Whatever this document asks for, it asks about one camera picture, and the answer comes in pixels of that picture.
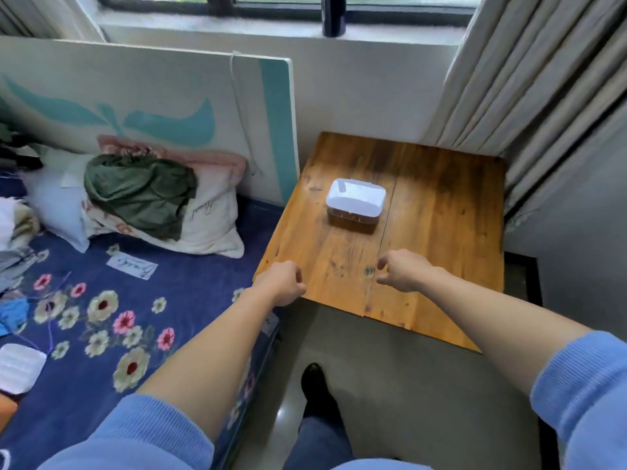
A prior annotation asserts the person's right hand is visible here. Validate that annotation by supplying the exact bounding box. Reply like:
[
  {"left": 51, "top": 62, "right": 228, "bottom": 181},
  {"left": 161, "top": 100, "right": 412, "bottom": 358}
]
[{"left": 376, "top": 249, "right": 436, "bottom": 292}]

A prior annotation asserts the person's left hand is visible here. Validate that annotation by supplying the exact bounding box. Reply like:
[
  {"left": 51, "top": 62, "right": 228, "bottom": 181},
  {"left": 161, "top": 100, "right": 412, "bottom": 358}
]
[{"left": 253, "top": 260, "right": 307, "bottom": 308}]

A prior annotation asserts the person's left forearm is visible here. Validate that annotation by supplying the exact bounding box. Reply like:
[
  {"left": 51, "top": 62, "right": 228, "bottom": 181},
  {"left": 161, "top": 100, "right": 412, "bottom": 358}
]
[{"left": 136, "top": 279, "right": 280, "bottom": 442}]

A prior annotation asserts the person's right forearm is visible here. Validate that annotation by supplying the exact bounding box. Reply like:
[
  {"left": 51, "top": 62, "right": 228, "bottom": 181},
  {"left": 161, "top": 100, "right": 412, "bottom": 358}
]
[{"left": 416, "top": 267, "right": 594, "bottom": 396}]

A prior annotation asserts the wooden table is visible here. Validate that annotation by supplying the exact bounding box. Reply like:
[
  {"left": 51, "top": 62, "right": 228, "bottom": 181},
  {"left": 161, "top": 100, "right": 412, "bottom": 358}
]
[{"left": 253, "top": 131, "right": 508, "bottom": 352}]

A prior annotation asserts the clear plastic box white lid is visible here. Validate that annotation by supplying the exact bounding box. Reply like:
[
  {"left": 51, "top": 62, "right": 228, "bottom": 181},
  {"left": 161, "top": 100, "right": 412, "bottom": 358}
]
[{"left": 326, "top": 178, "right": 387, "bottom": 227}]

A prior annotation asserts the floral white pillow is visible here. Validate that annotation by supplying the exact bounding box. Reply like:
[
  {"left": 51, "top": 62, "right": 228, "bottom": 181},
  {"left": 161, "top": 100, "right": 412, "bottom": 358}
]
[{"left": 81, "top": 164, "right": 245, "bottom": 259}]

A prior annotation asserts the person's black shoe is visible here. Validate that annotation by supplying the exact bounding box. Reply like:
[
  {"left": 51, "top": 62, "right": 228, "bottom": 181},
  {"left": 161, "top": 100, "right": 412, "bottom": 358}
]
[{"left": 300, "top": 363, "right": 339, "bottom": 419}]

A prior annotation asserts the pink pillow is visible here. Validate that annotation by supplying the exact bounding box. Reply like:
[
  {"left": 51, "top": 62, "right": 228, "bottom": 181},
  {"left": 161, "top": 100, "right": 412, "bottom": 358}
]
[{"left": 96, "top": 135, "right": 249, "bottom": 187}]

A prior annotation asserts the person's blue jeans leg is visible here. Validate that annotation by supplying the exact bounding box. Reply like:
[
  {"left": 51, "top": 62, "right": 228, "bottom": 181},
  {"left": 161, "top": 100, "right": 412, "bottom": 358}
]
[{"left": 282, "top": 415, "right": 354, "bottom": 470}]

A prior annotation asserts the green crumpled garment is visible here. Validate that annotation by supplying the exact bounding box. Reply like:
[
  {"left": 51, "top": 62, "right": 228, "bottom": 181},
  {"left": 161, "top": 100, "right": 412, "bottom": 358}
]
[{"left": 84, "top": 153, "right": 198, "bottom": 242}]

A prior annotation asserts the navy floral bedsheet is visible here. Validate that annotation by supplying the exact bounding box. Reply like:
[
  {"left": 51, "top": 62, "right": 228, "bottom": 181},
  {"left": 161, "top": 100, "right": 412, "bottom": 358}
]
[{"left": 0, "top": 171, "right": 286, "bottom": 470}]

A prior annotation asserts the white teal headboard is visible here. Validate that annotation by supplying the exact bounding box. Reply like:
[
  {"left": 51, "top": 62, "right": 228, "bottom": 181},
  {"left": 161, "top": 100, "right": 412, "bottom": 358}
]
[{"left": 0, "top": 36, "right": 300, "bottom": 206}]

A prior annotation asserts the beige curtain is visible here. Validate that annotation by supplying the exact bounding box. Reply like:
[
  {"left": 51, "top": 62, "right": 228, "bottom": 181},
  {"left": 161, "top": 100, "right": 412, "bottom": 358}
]
[{"left": 422, "top": 0, "right": 627, "bottom": 230}]

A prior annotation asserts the white plain pillow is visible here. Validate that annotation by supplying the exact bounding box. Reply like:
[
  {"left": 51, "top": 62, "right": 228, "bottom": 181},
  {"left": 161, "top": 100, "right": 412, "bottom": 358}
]
[{"left": 20, "top": 147, "right": 94, "bottom": 254}]

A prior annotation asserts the pile of clothes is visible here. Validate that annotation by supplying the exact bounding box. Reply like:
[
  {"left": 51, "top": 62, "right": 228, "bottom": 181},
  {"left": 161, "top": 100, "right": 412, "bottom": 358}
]
[{"left": 0, "top": 124, "right": 45, "bottom": 294}]

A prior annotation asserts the blue cloth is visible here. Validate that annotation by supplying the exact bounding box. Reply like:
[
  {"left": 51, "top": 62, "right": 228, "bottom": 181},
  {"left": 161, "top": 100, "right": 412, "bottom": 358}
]
[{"left": 0, "top": 297, "right": 30, "bottom": 337}]

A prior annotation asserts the white quilted pad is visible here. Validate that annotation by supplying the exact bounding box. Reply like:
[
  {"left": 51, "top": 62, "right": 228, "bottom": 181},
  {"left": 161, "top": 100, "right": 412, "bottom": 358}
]
[{"left": 0, "top": 343, "right": 48, "bottom": 396}]

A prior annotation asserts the dark window frame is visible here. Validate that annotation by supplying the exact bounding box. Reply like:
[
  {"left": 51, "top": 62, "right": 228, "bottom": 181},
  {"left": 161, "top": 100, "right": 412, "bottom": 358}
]
[{"left": 95, "top": 0, "right": 483, "bottom": 38}]

